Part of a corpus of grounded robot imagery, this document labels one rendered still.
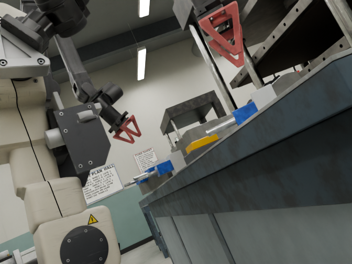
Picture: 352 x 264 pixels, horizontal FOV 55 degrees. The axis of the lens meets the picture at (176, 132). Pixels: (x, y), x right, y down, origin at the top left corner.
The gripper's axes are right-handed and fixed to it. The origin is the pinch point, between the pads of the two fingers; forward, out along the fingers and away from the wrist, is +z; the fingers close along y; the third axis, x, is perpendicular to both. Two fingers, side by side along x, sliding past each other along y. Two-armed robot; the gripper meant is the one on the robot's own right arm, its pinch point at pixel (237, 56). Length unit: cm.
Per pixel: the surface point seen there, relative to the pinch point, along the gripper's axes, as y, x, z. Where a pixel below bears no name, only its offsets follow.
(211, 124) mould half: 28.9, 12.0, 4.5
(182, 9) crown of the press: 165, 8, -98
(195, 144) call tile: 10.1, 15.0, 9.3
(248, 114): -1.9, 2.9, 10.2
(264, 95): -2.3, -0.7, 8.6
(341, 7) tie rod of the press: 70, -44, -19
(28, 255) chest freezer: 522, 488, 0
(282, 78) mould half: 40.2, -10.6, 0.0
